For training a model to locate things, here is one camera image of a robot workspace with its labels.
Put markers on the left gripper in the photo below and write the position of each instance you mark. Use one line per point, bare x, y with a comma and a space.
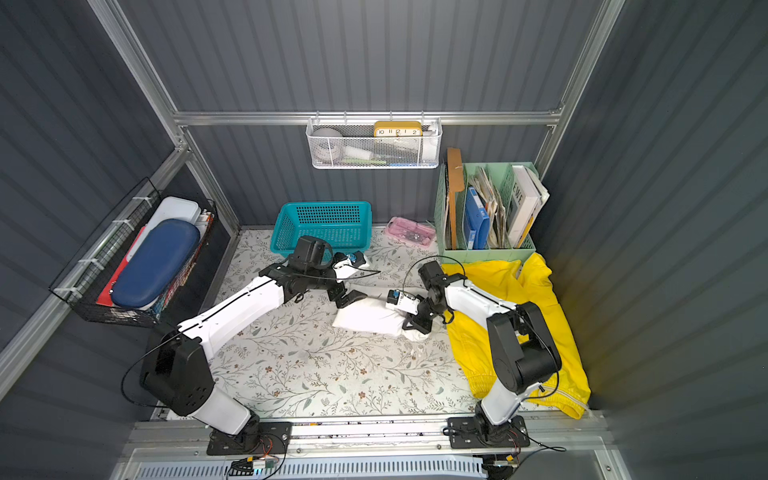
346, 294

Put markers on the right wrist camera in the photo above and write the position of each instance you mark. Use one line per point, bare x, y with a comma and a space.
403, 302

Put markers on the blue folder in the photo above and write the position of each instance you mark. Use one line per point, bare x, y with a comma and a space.
476, 223

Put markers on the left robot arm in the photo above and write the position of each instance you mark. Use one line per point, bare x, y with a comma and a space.
175, 369

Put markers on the pink plastic box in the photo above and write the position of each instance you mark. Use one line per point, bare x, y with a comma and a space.
410, 232

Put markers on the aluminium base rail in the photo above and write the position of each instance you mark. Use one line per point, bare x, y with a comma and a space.
433, 446

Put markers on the floral table mat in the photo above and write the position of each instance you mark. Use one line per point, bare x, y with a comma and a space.
293, 363

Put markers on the red folder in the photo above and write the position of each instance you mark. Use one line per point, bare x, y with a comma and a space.
105, 296

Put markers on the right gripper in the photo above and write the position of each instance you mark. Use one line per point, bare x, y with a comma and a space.
417, 320

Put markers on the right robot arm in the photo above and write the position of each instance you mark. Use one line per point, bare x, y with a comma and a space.
523, 352

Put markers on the white book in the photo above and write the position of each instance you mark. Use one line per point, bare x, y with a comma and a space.
528, 197

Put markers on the yellow clock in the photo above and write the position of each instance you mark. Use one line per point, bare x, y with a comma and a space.
398, 129

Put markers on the green file organizer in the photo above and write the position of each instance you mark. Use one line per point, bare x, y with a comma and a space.
496, 247

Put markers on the black wire side basket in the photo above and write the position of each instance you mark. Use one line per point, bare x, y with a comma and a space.
79, 284

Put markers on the brown board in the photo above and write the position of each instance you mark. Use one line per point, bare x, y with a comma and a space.
455, 175

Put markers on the tape roll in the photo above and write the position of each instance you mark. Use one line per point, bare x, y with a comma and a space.
326, 146

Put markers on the blue oval case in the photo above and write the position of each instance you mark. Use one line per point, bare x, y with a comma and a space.
156, 263

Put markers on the white flat box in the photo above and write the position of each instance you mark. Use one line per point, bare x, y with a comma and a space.
169, 208

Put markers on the white shorts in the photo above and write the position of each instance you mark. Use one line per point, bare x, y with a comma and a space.
371, 316

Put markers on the white wire wall basket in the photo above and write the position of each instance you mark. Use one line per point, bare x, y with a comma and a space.
363, 151

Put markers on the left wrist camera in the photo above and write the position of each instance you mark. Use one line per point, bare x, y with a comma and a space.
355, 260

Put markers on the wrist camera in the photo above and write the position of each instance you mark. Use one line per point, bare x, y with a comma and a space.
355, 260
403, 302

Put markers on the teal plastic basket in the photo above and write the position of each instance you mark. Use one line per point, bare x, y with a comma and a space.
345, 225

